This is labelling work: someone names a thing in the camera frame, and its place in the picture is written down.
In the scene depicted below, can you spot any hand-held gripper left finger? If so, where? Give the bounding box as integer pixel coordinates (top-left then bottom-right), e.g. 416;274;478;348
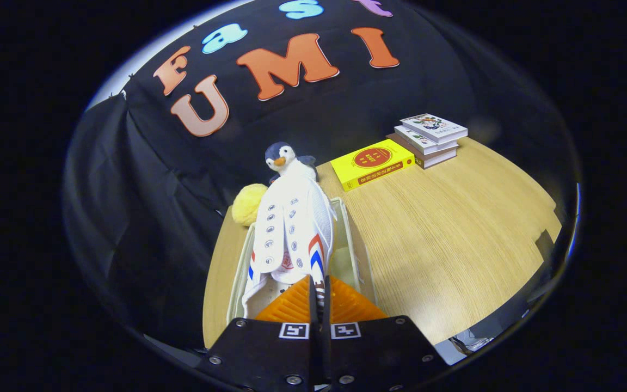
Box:
196;275;319;392

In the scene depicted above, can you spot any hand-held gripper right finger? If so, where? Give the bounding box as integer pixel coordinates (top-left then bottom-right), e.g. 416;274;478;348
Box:
322;275;450;392

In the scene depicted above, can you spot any beige fabric storage box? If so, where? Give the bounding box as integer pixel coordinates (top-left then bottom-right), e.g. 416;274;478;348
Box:
226;196;378;327

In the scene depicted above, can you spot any white shoe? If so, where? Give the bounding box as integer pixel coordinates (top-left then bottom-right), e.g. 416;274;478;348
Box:
242;163;337;319

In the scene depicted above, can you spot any yellow plush ball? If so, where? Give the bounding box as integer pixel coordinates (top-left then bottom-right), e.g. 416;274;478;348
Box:
231;183;268;227

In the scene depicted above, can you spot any yellow book red circle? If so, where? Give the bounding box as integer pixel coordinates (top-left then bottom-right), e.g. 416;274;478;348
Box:
330;139;416;192

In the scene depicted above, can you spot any penguin plush toy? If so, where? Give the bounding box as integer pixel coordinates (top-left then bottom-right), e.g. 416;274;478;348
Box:
265;142;318;183

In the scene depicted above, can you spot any brown cover book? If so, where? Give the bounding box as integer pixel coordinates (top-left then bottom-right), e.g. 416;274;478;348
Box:
386;133;458;170

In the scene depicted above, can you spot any white book green print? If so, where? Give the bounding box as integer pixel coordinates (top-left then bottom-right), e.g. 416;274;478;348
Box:
394;125;460;155

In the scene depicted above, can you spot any white book floral cover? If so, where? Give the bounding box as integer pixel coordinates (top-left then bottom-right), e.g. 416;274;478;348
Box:
400;113;468;145

